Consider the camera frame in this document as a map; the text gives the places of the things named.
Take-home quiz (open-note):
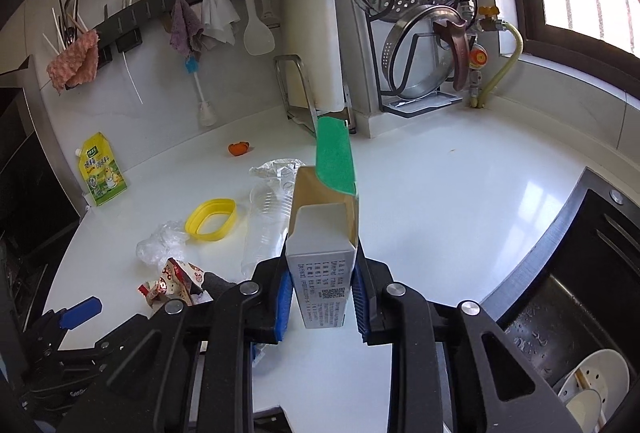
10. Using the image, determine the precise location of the grey and green carton box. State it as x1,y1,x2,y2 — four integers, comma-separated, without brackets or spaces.
285,117,359,329

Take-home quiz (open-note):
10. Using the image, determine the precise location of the clear plastic cup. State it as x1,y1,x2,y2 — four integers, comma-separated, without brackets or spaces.
241,180,294,277

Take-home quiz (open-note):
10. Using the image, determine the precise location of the yellow plastic lid ring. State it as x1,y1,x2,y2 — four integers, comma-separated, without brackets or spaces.
184,197,238,243

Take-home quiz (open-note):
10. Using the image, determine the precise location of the clear plastic bag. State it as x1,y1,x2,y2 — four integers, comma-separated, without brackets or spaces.
136,221,190,271

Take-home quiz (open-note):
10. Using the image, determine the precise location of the black kitchen sink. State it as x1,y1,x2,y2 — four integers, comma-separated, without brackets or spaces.
482,170,639,432

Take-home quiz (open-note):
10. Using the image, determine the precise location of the red white snack wrapper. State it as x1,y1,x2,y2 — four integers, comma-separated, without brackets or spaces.
138,257,204,309

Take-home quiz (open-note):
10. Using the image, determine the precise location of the small orange object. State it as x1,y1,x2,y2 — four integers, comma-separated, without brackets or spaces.
228,141,250,157

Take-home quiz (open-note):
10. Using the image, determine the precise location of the yellow green refill pouch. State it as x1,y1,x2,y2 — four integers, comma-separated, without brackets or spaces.
76,132,127,206

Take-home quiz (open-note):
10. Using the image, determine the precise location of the steel cutting board stand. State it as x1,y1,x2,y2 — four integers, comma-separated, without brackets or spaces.
273,54,357,136

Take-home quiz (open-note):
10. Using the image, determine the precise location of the white bottle brush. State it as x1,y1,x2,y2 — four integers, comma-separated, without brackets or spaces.
186,55,217,128

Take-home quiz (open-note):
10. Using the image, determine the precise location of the white cutting board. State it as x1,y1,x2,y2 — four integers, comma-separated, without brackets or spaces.
281,0,344,112

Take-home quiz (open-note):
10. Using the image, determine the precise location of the steel pot lid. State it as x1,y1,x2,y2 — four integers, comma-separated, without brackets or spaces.
381,5,470,101

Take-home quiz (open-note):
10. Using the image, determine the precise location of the black lid rack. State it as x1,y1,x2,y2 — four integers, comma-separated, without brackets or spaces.
367,0,470,118

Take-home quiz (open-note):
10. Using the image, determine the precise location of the pink hanging cloth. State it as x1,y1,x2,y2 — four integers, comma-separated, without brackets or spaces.
47,29,99,93

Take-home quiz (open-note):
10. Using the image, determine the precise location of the white rice paddle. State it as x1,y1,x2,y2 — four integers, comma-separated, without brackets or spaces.
243,0,276,56

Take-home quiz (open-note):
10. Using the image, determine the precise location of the white colander bowl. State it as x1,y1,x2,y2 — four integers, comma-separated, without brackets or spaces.
558,349,630,432

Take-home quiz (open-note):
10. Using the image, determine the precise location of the white peeler tool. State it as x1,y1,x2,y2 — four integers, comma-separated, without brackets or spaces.
260,0,280,28

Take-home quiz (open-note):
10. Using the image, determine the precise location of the purple hanging cloth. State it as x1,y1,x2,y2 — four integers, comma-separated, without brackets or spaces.
169,0,203,57

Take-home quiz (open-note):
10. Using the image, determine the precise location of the white hanging cloth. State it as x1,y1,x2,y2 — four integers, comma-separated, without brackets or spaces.
201,0,240,50

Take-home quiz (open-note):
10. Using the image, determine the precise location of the yellow gas hose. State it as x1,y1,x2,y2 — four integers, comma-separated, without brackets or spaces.
468,19,525,110

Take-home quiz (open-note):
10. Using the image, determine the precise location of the black wall hook rail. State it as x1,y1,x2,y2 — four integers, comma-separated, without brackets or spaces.
96,0,202,68

